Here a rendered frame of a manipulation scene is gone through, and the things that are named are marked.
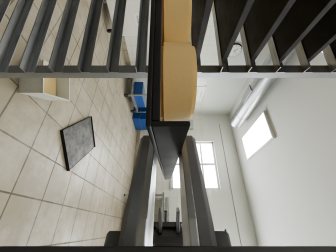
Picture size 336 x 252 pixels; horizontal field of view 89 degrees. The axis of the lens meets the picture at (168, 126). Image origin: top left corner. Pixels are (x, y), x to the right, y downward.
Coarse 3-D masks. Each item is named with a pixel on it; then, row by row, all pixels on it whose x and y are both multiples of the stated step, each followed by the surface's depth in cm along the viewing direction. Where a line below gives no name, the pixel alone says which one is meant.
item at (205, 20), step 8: (192, 0) 56; (200, 0) 43; (208, 0) 36; (192, 8) 56; (200, 8) 43; (208, 8) 38; (192, 16) 56; (200, 16) 43; (208, 16) 40; (192, 24) 56; (200, 24) 43; (192, 32) 56; (200, 32) 44; (192, 40) 56; (200, 40) 46; (200, 48) 49
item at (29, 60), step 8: (48, 0) 66; (56, 0) 67; (40, 8) 62; (48, 8) 65; (40, 16) 62; (48, 16) 64; (40, 24) 62; (48, 24) 62; (32, 32) 58; (40, 32) 61; (32, 40) 58; (40, 40) 60; (32, 48) 58; (40, 48) 58; (24, 56) 55; (32, 56) 57; (24, 64) 55; (32, 64) 56; (32, 72) 55
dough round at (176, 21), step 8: (168, 0) 11; (176, 0) 11; (184, 0) 11; (168, 8) 11; (176, 8) 11; (184, 8) 11; (168, 16) 11; (176, 16) 11; (184, 16) 11; (168, 24) 11; (176, 24) 11; (184, 24) 11; (168, 32) 11; (176, 32) 11; (184, 32) 11; (168, 40) 12; (176, 40) 12; (184, 40) 12
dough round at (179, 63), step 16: (176, 48) 9; (192, 48) 10; (176, 64) 9; (192, 64) 9; (176, 80) 9; (192, 80) 9; (176, 96) 9; (192, 96) 9; (160, 112) 10; (176, 112) 10; (192, 112) 10
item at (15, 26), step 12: (24, 0) 66; (12, 12) 61; (24, 12) 64; (12, 24) 61; (24, 24) 62; (12, 36) 60; (0, 48) 56; (12, 48) 58; (0, 60) 56; (0, 72) 55
